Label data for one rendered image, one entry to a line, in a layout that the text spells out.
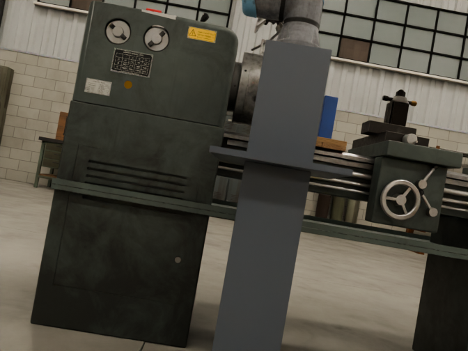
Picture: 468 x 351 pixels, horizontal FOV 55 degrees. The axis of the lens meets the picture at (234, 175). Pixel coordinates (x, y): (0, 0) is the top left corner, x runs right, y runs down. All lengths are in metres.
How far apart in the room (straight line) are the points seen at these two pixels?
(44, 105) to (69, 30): 1.52
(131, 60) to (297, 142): 0.78
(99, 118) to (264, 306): 0.94
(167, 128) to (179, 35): 0.36
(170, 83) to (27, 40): 8.03
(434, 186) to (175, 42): 1.16
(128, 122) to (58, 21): 7.90
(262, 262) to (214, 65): 0.81
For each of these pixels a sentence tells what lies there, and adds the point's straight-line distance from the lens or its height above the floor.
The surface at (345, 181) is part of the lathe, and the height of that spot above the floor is 0.74.
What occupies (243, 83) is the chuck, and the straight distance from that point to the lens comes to 1.88.
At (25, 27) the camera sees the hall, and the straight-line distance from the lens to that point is 9.80.
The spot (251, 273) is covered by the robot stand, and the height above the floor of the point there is 0.40.
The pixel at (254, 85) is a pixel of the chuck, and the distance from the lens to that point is 1.88.
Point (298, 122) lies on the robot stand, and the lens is 1.35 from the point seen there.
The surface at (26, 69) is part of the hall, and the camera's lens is 9.51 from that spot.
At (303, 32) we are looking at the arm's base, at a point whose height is 1.15.
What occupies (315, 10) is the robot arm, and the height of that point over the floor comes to 1.23.
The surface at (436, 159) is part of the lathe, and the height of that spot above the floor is 0.88.
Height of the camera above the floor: 0.66
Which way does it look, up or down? 1 degrees up
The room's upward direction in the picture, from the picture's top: 10 degrees clockwise
